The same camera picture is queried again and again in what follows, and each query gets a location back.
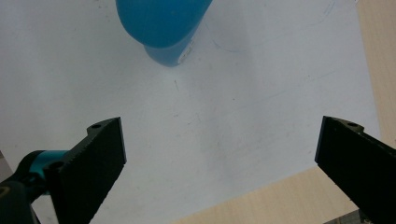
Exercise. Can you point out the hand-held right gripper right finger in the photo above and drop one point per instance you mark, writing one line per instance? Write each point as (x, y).
(358, 165)

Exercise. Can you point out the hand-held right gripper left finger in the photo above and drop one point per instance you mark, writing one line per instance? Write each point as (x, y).
(90, 168)

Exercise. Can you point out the blue plastic cup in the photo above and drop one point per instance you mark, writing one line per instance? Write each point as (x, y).
(162, 25)

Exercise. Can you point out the white paper sheet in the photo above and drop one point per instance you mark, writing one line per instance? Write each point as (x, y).
(218, 109)

